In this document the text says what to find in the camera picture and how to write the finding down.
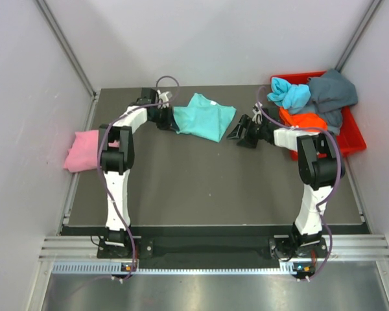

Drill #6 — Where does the teal t shirt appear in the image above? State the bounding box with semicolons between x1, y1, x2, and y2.
174;93;237;143

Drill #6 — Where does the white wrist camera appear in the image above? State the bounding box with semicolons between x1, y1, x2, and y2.
157;90;172;109
252;102;263;124

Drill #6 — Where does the grey slotted cable duct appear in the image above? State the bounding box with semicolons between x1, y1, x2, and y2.
52;261;310;275

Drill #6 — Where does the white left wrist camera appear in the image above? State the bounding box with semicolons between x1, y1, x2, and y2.
157;90;172;109

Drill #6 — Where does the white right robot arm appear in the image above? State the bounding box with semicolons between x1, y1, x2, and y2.
227;104;345;261

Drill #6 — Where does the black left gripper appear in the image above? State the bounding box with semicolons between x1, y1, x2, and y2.
150;104;179;132

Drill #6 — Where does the grey blue t shirt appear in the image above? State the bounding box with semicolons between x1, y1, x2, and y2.
302;69;359;135

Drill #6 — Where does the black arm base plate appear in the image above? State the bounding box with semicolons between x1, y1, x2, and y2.
97;235;329;262

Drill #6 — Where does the red plastic bin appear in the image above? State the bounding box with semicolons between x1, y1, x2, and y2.
270;71;367;157

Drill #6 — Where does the orange t shirt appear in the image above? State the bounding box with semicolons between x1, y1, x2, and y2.
279;108;328;130

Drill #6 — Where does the light blue t shirt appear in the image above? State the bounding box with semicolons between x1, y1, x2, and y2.
267;77;311;114

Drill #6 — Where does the pink folded t shirt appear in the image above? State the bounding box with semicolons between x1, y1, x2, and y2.
64;130;99;173

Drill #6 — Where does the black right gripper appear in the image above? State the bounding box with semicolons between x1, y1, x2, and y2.
227;115;268;148

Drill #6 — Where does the aluminium frame rail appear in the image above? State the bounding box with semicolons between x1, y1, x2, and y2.
39;235;389;268

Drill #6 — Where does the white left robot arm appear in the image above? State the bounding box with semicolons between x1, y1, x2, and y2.
97;88;179;257

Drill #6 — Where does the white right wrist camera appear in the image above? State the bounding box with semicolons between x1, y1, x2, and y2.
252;102;263;124

